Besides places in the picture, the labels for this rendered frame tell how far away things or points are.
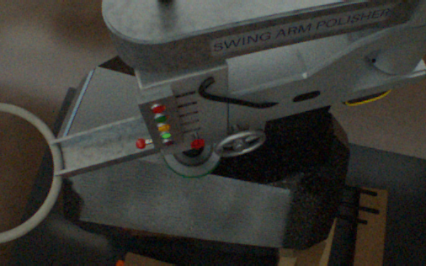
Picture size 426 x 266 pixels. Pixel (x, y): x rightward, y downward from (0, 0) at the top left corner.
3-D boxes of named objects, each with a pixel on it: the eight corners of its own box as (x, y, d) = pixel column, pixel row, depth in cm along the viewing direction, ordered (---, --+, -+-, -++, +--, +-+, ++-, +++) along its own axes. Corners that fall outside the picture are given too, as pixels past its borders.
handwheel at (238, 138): (255, 121, 136) (258, 98, 122) (265, 151, 132) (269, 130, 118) (207, 133, 135) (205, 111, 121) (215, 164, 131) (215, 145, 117)
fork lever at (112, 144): (251, 82, 148) (251, 74, 143) (268, 134, 141) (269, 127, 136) (54, 136, 145) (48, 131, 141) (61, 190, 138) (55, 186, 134)
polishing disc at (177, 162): (169, 182, 157) (168, 181, 156) (158, 127, 165) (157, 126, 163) (228, 168, 158) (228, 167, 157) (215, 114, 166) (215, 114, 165)
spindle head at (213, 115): (257, 71, 145) (268, -21, 104) (278, 130, 137) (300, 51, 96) (149, 98, 143) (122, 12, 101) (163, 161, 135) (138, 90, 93)
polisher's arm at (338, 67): (386, 50, 152) (441, -49, 107) (412, 105, 144) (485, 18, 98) (189, 96, 147) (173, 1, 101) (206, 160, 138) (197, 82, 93)
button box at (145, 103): (182, 135, 123) (170, 84, 97) (184, 144, 122) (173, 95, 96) (153, 142, 122) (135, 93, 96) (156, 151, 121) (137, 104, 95)
